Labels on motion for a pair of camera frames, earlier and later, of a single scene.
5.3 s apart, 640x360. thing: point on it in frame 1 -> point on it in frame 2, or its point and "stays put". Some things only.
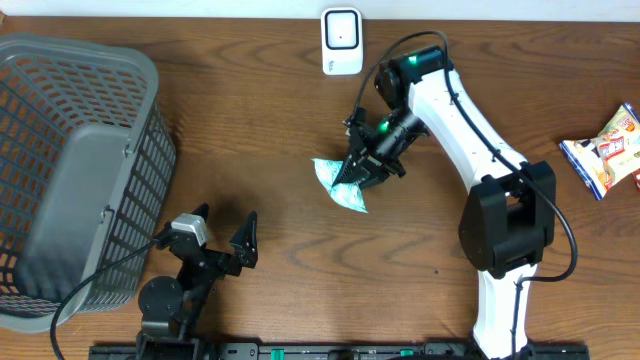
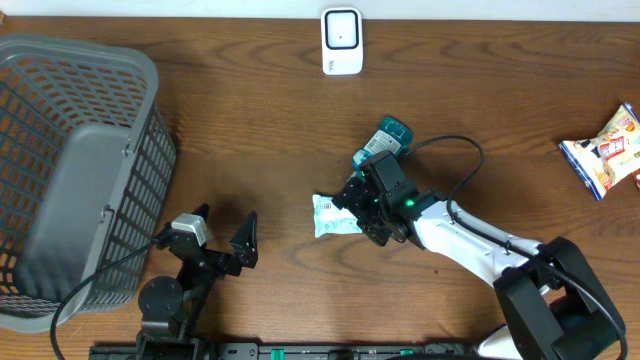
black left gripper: [232, 265] stays put
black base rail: [347, 351] stays put
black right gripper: [366, 147] -> [350, 197]
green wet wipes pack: [349, 194] -> [330, 219]
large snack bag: [611, 155] stays put
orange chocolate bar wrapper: [636, 178] stays put
